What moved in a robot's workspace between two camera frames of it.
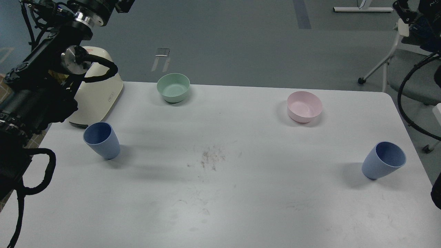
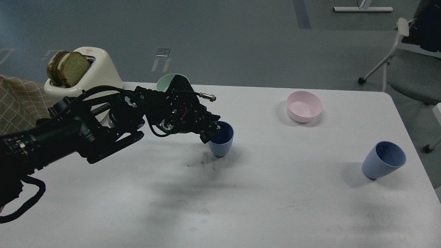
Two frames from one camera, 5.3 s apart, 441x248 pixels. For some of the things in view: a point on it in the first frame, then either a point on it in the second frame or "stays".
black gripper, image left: [98, 12] -> [178, 110]
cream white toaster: [95, 99] -> [72, 71]
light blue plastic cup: [383, 158] stays
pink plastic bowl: [302, 106] stays
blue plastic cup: [101, 137] -> [221, 142]
